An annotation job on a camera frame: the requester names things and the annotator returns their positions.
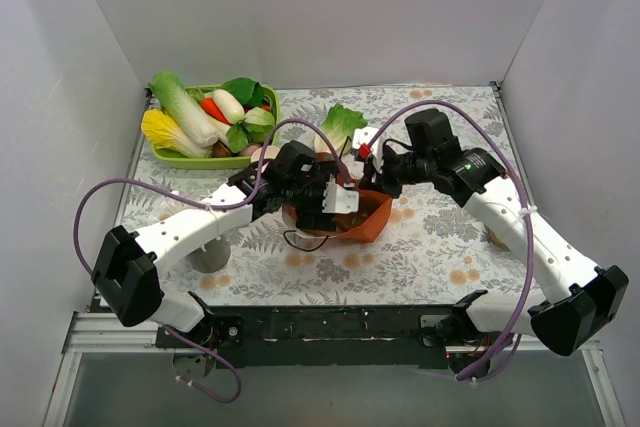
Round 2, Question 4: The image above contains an orange paper bag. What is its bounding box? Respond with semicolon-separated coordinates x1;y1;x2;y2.
281;179;393;243

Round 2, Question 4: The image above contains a brown cardboard cup carrier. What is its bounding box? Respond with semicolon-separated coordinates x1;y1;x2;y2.
488;230;510;251

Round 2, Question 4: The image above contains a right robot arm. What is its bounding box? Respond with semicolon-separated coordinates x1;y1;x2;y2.
353;107;629;356

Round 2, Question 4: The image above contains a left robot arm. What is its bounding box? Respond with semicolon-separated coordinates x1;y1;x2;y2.
91;141;357;347

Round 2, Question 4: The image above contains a purple onion in tray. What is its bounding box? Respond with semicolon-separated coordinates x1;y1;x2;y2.
238;143;262;157

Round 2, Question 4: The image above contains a green bok choy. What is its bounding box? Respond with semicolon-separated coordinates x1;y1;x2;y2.
221;77;276;154

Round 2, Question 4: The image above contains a loose green lettuce head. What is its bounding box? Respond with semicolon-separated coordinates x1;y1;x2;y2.
320;104;368;153

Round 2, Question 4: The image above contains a floral table mat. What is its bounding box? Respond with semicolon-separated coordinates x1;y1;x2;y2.
99;86;561;307

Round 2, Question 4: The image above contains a white radish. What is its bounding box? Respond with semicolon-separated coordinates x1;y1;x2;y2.
212;89;245;125

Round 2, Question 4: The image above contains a napa cabbage green white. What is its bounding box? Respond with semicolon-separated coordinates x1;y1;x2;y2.
149;71;219;147

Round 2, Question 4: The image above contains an orange carrot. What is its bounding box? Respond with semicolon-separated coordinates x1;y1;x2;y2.
200;97;230;125

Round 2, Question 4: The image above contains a grey straw holder cup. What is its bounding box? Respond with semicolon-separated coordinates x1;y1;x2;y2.
186;239;231;274

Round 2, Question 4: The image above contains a green vegetable tray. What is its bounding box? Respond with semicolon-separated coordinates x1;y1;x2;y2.
151;85;281;170

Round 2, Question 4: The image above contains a yellow cabbage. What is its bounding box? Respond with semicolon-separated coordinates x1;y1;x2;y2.
141;109;211;158

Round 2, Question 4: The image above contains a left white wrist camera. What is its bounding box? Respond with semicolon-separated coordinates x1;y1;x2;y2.
322;181;360;214

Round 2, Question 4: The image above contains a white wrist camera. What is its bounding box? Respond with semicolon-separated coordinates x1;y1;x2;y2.
322;181;360;214
352;127;384;171

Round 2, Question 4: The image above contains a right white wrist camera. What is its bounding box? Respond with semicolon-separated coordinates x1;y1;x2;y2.
352;127;384;171

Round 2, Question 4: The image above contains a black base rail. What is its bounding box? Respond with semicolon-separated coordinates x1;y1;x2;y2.
154;304;514;371

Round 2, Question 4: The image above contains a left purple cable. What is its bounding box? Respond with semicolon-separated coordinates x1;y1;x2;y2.
73;119;351;404

